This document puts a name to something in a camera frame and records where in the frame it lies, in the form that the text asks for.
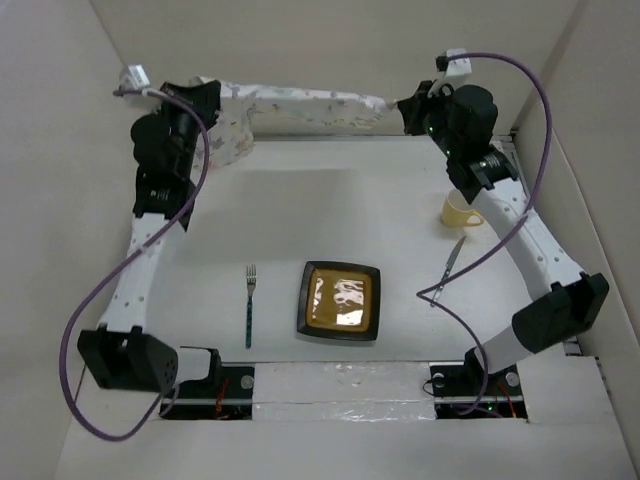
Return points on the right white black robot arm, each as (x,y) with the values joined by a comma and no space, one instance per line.
(565,300)

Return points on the square black yellow plate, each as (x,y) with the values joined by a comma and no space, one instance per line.
(339,301)

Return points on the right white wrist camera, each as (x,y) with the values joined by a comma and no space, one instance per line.
(455,68)

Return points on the animal print cloth placemat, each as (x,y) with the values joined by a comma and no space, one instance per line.
(250,110)

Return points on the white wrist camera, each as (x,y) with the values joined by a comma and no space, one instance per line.
(455,68)
(133,77)

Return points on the fork with teal handle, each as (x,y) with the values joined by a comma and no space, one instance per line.
(251,279)

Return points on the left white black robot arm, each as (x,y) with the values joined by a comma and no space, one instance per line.
(121,353)

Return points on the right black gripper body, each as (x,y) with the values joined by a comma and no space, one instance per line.
(430,114)

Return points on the yellow ceramic mug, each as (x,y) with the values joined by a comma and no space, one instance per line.
(457,212)

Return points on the knife with blue handle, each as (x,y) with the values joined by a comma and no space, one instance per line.
(448,270)

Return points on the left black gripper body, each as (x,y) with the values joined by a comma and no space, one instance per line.
(188,130)

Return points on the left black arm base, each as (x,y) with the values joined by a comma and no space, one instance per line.
(227,398)

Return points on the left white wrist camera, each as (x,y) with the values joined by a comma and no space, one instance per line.
(133,77)

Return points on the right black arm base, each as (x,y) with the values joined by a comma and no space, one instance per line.
(461,392)

